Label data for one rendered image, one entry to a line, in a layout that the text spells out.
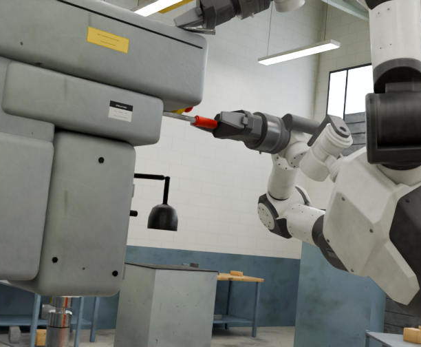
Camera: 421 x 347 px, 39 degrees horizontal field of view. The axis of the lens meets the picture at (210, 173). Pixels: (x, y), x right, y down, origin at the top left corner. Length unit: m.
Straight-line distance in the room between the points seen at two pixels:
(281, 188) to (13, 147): 0.72
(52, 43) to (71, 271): 0.43
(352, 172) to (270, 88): 9.56
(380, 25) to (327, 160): 0.30
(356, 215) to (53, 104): 0.59
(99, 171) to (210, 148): 8.49
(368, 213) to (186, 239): 8.37
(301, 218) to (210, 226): 8.16
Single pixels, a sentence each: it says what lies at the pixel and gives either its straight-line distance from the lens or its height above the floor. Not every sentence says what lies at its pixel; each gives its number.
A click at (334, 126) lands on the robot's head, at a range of 1.24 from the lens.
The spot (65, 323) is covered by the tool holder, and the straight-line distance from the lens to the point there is 1.28.
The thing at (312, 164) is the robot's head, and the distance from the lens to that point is 1.26.
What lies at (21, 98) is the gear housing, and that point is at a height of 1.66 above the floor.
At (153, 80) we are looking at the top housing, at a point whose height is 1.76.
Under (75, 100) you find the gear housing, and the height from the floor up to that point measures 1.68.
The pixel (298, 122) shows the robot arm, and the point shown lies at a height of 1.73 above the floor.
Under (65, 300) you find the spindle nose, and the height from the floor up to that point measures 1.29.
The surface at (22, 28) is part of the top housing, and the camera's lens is 1.14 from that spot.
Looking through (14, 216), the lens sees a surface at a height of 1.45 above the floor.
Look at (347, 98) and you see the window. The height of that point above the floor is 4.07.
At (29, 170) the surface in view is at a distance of 1.12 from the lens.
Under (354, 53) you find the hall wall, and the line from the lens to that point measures 11.08.
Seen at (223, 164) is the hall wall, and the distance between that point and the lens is 9.82.
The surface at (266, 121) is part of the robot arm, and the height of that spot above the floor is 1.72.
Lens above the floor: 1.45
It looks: 6 degrees up
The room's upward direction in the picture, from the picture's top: 6 degrees clockwise
